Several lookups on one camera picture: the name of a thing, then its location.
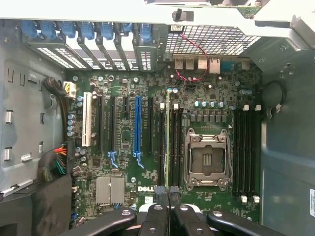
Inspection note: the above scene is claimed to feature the black RAM slot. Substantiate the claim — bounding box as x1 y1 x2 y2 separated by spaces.
245 108 252 197
158 103 165 185
251 104 260 204
171 103 178 186
233 108 240 197
177 108 183 186
239 104 246 203

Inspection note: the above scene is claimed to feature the silver finned chipset heatsink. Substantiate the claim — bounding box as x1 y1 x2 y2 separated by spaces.
95 176 126 206

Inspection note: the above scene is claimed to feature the metal CPU socket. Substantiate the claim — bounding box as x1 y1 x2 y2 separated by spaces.
183 127 233 193

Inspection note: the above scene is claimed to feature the green Dell motherboard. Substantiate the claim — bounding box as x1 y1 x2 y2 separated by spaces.
63 68 263 226

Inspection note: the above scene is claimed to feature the blue expansion slot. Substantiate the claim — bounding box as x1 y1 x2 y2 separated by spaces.
133 96 143 158

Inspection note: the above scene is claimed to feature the long black expansion slot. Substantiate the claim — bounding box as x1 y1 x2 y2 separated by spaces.
148 96 154 153
110 96 117 152
97 94 104 152

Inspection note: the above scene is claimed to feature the black plastic shroud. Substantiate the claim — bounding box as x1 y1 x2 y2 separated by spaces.
0 172 72 236

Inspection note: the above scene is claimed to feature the white expansion slot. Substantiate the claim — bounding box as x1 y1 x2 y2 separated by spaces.
81 91 93 148

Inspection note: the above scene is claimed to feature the grey metal PC case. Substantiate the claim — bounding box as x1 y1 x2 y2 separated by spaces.
0 0 315 236

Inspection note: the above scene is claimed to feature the silver rear port block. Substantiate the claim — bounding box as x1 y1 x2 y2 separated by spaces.
173 57 221 74

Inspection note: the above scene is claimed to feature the blue rear port connector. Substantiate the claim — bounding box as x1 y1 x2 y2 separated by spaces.
220 61 238 72

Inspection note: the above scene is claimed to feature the blue card retention clip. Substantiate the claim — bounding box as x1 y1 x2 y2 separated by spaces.
138 23 155 43
121 22 134 34
99 22 115 40
79 21 95 40
20 20 38 40
39 20 59 40
61 21 80 37

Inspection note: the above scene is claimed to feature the black case latch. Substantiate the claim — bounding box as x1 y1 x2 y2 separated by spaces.
172 8 183 22

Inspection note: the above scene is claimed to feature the multicolour power cable bundle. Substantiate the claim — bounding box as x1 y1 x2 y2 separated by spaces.
36 144 68 183

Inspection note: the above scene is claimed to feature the sleeved cable with white connector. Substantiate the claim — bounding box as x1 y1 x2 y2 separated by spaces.
43 77 77 139

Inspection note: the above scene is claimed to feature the black looped cable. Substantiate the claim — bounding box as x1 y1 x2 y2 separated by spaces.
261 80 288 114

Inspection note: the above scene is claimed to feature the red and black wire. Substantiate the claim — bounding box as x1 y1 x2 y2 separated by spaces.
175 32 210 82

